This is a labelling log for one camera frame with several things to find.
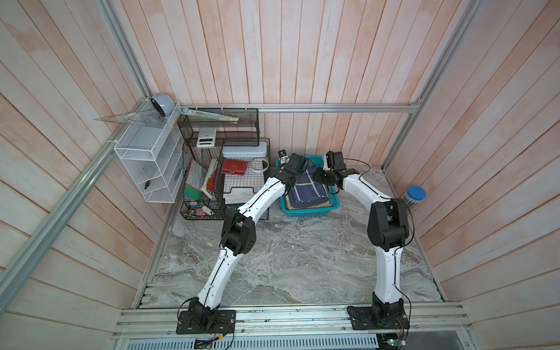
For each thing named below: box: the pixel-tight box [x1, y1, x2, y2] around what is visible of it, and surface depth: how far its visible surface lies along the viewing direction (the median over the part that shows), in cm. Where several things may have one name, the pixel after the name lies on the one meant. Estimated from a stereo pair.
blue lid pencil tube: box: [401, 185, 427, 207], surface depth 86 cm
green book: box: [183, 183, 202, 202], surface depth 103 cm
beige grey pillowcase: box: [285, 194, 332, 211], surface depth 100 cm
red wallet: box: [221, 158, 249, 176], surface depth 93 cm
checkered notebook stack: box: [223, 156, 268, 205], surface depth 90 cm
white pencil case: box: [221, 141, 267, 159], surface depth 98 cm
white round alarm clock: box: [150, 93, 175, 117], surface depth 85 cm
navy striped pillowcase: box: [288, 166, 329, 208], surface depth 100 cm
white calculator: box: [196, 126, 217, 148], surface depth 100 cm
